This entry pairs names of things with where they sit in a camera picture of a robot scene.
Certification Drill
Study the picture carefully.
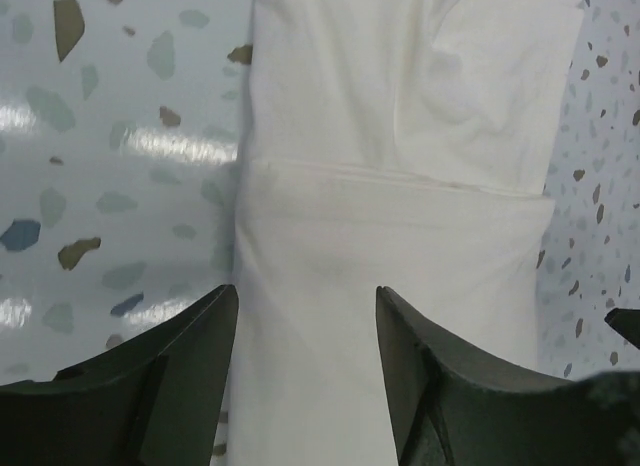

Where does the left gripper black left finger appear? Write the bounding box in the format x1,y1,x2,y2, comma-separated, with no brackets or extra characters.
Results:
1,285,238,466

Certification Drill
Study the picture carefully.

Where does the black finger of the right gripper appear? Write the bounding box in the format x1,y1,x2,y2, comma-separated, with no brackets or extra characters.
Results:
605,308,640,347

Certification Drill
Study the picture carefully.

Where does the white t-shirt red print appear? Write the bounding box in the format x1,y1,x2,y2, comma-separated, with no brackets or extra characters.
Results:
227,0,583,465

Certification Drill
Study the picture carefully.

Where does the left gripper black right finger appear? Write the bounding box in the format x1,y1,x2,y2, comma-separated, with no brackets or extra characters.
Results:
376,287,639,466

